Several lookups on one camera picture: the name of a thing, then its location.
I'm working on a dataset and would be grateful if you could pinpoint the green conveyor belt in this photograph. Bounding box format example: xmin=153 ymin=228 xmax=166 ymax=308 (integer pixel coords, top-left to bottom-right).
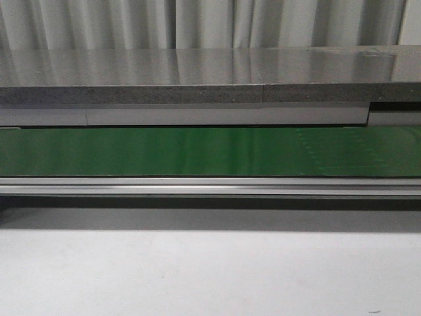
xmin=1 ymin=127 xmax=420 ymax=177

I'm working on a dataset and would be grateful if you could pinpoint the grey speckled stone counter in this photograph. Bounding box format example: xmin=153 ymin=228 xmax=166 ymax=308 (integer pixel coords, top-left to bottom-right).
xmin=1 ymin=45 xmax=420 ymax=105

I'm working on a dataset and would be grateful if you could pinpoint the grey panel under counter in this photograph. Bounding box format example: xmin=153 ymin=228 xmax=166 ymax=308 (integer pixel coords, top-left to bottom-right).
xmin=1 ymin=101 xmax=420 ymax=127

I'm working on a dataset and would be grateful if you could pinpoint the white pleated curtain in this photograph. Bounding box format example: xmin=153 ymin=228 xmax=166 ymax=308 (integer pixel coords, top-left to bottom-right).
xmin=1 ymin=1 xmax=420 ymax=50

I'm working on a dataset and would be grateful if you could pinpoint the aluminium conveyor frame rail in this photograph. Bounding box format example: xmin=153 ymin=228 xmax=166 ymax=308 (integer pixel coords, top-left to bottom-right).
xmin=1 ymin=177 xmax=420 ymax=199

